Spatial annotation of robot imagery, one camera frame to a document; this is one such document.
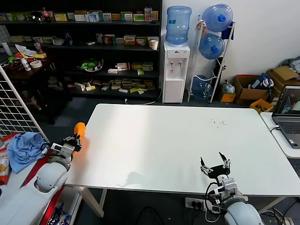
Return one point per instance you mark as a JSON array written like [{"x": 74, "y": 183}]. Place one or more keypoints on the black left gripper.
[{"x": 70, "y": 146}]

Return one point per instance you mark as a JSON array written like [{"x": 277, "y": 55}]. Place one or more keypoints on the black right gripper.
[{"x": 219, "y": 171}]

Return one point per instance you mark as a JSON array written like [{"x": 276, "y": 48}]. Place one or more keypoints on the orange t-shirt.
[{"x": 80, "y": 131}]

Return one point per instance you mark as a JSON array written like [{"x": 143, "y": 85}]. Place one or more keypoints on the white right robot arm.
[{"x": 241, "y": 213}]

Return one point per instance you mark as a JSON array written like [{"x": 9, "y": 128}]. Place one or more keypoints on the large white table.
[{"x": 187, "y": 140}]

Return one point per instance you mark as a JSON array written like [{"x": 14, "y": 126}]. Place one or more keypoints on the white power strip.
[{"x": 194, "y": 202}]

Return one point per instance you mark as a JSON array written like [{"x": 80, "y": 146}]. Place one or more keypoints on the crumpled light blue cloth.
[{"x": 23, "y": 150}]

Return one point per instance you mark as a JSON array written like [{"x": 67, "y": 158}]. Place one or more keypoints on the red white snack packet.
[{"x": 9, "y": 139}]

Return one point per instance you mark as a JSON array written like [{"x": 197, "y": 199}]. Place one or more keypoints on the small yellow box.
[{"x": 227, "y": 98}]

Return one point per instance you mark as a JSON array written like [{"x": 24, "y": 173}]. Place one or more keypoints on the small white table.
[{"x": 269, "y": 122}]

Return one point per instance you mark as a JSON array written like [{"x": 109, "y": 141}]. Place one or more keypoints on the red framed cart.
[{"x": 52, "y": 206}]

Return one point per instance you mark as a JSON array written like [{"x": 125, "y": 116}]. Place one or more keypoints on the yellow plastic crate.
[{"x": 255, "y": 104}]

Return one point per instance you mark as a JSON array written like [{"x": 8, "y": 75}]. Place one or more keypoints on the orange chips bag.
[{"x": 3, "y": 166}]

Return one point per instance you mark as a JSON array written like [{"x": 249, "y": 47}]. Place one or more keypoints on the blue snack bag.
[{"x": 62, "y": 215}]

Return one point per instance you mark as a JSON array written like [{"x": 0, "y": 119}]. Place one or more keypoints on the clear plastic bag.
[{"x": 228, "y": 88}]

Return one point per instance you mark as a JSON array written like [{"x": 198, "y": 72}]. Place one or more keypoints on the flat white box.
[{"x": 113, "y": 70}]

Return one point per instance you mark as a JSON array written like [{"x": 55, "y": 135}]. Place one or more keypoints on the open cardboard box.
[{"x": 253, "y": 93}]

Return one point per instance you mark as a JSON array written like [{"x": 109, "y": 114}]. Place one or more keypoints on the grey laptop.
[{"x": 288, "y": 126}]

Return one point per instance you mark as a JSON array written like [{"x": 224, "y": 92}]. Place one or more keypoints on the dark side table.
[{"x": 21, "y": 75}]

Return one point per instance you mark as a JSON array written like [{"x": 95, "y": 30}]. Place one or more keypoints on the beige tape roll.
[{"x": 35, "y": 65}]

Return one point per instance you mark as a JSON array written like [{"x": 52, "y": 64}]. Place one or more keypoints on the white water dispenser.
[{"x": 173, "y": 89}]

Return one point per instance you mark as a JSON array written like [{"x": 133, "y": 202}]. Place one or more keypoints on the small white bottle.
[{"x": 27, "y": 65}]

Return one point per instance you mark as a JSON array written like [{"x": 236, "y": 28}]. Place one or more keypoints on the white red medicine box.
[{"x": 123, "y": 66}]

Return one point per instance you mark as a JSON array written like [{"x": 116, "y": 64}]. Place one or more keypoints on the blue shopping bag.
[{"x": 257, "y": 82}]

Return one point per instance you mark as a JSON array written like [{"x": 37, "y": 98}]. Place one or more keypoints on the yellow papers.
[{"x": 30, "y": 52}]

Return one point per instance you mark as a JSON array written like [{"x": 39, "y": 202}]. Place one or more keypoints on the purple drink bottle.
[{"x": 38, "y": 47}]

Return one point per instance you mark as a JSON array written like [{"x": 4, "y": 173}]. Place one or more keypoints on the blue drink bottle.
[{"x": 68, "y": 39}]

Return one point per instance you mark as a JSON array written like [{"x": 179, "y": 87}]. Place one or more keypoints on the white metal jug rack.
[{"x": 194, "y": 58}]

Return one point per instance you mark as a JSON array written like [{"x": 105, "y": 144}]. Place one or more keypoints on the white paper roll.
[{"x": 5, "y": 48}]

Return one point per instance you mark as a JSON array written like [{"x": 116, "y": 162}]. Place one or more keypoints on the orange white medicine box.
[{"x": 129, "y": 40}]

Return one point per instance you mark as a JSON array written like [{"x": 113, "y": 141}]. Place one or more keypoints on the closed cardboard box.
[{"x": 283, "y": 72}]

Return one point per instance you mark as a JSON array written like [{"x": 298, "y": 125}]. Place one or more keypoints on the blue capped water jug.
[
  {"x": 211, "y": 47},
  {"x": 215, "y": 16}
]

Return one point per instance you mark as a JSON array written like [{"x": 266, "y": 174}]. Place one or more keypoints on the yellow medicine box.
[{"x": 61, "y": 17}]

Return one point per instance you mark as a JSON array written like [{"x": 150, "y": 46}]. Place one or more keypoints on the blue white medicine box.
[{"x": 92, "y": 17}]

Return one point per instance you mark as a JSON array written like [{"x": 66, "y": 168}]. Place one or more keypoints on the white paper cup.
[{"x": 154, "y": 45}]

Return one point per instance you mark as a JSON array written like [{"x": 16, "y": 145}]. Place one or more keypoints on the cola bottle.
[{"x": 46, "y": 16}]

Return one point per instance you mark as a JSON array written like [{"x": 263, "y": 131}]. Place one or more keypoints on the grey cloth pile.
[{"x": 293, "y": 63}]

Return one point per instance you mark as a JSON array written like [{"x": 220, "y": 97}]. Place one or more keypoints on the glossy black bowl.
[{"x": 37, "y": 17}]

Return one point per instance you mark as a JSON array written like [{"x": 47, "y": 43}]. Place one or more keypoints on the black shelf unit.
[{"x": 117, "y": 5}]

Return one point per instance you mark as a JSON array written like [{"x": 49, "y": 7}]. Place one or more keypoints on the blue jug with label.
[{"x": 178, "y": 25}]

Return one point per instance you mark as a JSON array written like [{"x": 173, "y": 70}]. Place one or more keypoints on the pink white carton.
[{"x": 148, "y": 14}]

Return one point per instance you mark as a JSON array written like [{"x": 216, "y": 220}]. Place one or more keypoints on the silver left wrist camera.
[{"x": 62, "y": 150}]

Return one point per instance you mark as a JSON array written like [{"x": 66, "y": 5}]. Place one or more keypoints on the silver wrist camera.
[
  {"x": 226, "y": 187},
  {"x": 62, "y": 150}
]

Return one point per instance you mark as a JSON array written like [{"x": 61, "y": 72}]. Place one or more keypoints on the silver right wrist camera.
[{"x": 226, "y": 187}]

